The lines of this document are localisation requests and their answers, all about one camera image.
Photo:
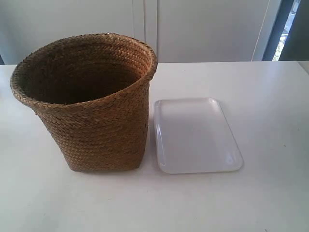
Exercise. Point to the brown woven straw basket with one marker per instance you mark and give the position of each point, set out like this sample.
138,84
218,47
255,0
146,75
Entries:
92,94

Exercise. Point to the white rectangular plastic tray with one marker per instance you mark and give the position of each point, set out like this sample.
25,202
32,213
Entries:
193,136

